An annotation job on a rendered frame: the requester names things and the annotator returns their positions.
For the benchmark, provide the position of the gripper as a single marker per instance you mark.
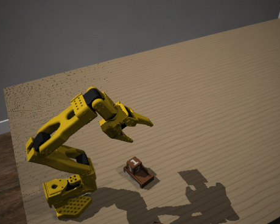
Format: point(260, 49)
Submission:
point(125, 117)

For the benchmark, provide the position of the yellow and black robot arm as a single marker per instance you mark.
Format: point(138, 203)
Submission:
point(83, 109)

